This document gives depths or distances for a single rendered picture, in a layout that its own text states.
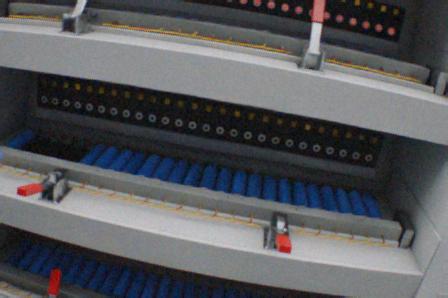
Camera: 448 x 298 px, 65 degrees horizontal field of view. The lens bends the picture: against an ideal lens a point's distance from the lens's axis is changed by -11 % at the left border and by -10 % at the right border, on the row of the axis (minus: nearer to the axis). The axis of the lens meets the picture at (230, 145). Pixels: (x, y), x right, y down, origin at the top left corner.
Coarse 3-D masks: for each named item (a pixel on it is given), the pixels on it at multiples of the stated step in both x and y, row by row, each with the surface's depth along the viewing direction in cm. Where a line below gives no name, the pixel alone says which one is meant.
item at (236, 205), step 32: (0, 160) 47; (32, 160) 46; (64, 160) 47; (96, 192) 45; (128, 192) 46; (160, 192) 46; (192, 192) 46; (224, 192) 47; (256, 224) 44; (288, 224) 46; (320, 224) 45; (352, 224) 45; (384, 224) 45
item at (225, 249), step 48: (0, 144) 53; (192, 144) 58; (240, 144) 57; (0, 192) 42; (96, 240) 43; (144, 240) 42; (192, 240) 41; (240, 240) 42; (336, 240) 45; (432, 240) 40; (336, 288) 42; (384, 288) 41
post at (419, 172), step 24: (432, 0) 50; (432, 24) 49; (408, 144) 53; (432, 144) 45; (408, 168) 51; (432, 168) 44; (384, 192) 59; (432, 192) 43; (432, 216) 42; (432, 264) 40; (432, 288) 40
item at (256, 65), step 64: (0, 0) 45; (64, 0) 55; (128, 0) 56; (192, 0) 55; (256, 0) 54; (320, 0) 41; (0, 64) 41; (64, 64) 40; (128, 64) 40; (192, 64) 39; (256, 64) 39; (320, 64) 39; (384, 64) 44; (384, 128) 40
